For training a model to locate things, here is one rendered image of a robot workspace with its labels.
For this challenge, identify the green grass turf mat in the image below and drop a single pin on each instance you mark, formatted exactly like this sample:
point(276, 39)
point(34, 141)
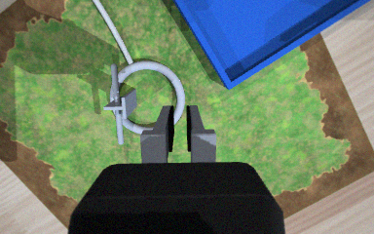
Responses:
point(293, 121)

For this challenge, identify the light grey ring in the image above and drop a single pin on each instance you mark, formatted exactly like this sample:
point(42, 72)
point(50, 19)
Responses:
point(152, 65)

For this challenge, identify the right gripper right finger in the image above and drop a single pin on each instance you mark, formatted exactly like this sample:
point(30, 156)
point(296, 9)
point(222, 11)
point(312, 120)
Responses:
point(201, 142)

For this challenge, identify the blue tray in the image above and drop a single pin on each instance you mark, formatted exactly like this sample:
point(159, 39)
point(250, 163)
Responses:
point(241, 37)

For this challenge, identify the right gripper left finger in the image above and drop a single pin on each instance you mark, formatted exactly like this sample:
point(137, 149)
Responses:
point(155, 144)

